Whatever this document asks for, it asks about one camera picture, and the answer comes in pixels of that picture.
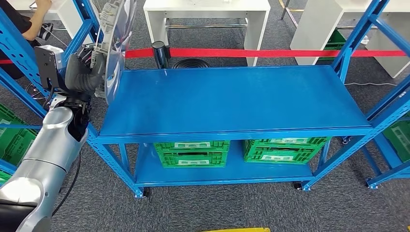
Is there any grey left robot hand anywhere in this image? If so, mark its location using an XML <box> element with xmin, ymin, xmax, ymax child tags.
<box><xmin>64</xmin><ymin>44</ymin><xmax>106</xmax><ymax>97</ymax></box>

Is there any grey plastic hubcap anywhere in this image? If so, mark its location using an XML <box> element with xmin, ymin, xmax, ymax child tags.
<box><xmin>90</xmin><ymin>0</ymin><xmax>138</xmax><ymax>106</ymax></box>

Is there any blue steel shelf rack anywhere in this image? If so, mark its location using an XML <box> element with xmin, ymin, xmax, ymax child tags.
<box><xmin>365</xmin><ymin>110</ymin><xmax>410</xmax><ymax>190</ymax></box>
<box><xmin>0</xmin><ymin>76</ymin><xmax>49</xmax><ymax>180</ymax></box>
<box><xmin>0</xmin><ymin>0</ymin><xmax>410</xmax><ymax>199</ymax></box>

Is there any person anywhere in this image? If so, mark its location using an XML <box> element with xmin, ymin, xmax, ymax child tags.
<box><xmin>0</xmin><ymin>0</ymin><xmax>54</xmax><ymax>81</ymax></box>

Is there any white table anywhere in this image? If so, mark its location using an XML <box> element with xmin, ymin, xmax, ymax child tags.
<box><xmin>143</xmin><ymin>0</ymin><xmax>271</xmax><ymax>67</ymax></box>
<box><xmin>6</xmin><ymin>0</ymin><xmax>97</xmax><ymax>45</ymax></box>
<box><xmin>290</xmin><ymin>0</ymin><xmax>410</xmax><ymax>79</ymax></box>

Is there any black stanchion base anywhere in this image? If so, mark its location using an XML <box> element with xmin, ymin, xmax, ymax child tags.
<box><xmin>172</xmin><ymin>58</ymin><xmax>211</xmax><ymax>69</ymax></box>

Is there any red barrier belt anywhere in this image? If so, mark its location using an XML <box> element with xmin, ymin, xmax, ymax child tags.
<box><xmin>0</xmin><ymin>48</ymin><xmax>407</xmax><ymax>65</ymax></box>

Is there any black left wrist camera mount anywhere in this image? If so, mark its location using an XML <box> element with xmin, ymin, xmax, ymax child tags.
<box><xmin>33</xmin><ymin>44</ymin><xmax>66</xmax><ymax>93</ymax></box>

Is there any black stanchion post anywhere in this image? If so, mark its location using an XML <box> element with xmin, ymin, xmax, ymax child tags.
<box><xmin>151</xmin><ymin>41</ymin><xmax>171</xmax><ymax>70</ymax></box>

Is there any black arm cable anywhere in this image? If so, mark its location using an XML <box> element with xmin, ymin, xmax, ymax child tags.
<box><xmin>42</xmin><ymin>86</ymin><xmax>81</xmax><ymax>218</ymax></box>

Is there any white floor cable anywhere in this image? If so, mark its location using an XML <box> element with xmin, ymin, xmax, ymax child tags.
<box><xmin>344</xmin><ymin>82</ymin><xmax>398</xmax><ymax>87</ymax></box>

